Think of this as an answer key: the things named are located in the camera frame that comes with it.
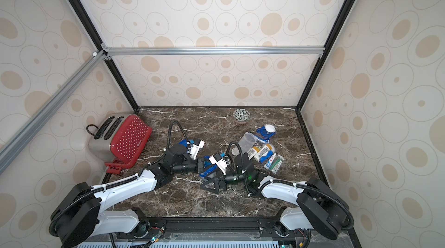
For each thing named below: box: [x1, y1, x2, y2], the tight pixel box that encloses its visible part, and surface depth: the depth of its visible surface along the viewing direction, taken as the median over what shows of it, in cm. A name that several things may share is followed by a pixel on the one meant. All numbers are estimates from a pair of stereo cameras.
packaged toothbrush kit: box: [268, 154, 285, 174], surface depth 94 cm
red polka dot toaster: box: [88, 112, 153, 169], surface depth 89 cm
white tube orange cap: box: [253, 143, 276, 162], surface depth 99 cm
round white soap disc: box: [264, 124, 276, 133], surface depth 108 cm
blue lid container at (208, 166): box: [199, 155, 218, 177], surface depth 76 cm
